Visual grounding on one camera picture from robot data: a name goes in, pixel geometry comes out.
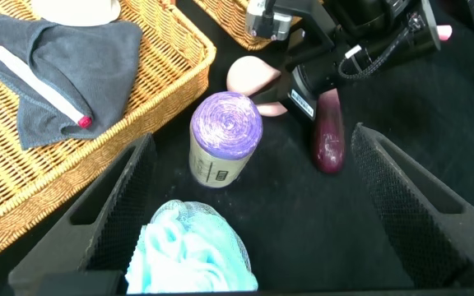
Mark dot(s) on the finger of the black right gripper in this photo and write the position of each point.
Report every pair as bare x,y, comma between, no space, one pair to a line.
290,57
272,92

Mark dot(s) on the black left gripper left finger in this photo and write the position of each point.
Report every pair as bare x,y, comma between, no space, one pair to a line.
113,230

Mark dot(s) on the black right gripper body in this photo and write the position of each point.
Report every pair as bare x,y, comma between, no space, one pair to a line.
315,78

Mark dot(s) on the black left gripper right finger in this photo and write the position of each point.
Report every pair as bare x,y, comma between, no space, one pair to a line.
410,214

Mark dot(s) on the pale pink round fruit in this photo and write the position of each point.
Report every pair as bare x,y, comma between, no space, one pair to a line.
249,76

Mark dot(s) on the purple eggplant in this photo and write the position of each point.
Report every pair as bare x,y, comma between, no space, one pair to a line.
329,140

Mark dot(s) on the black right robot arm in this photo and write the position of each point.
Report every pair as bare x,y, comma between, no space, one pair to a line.
360,10

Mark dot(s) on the purple garbage bag roll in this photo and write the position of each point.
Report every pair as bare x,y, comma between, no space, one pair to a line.
224,127

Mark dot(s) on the light blue bath pouf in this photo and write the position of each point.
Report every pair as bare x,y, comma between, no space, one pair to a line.
187,255

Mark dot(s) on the grey microfibre towel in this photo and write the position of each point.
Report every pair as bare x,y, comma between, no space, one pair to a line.
89,70

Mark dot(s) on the white marker pink cap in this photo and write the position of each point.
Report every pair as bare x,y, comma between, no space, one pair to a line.
35,84

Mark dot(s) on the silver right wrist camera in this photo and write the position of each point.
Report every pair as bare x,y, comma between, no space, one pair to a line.
268,22

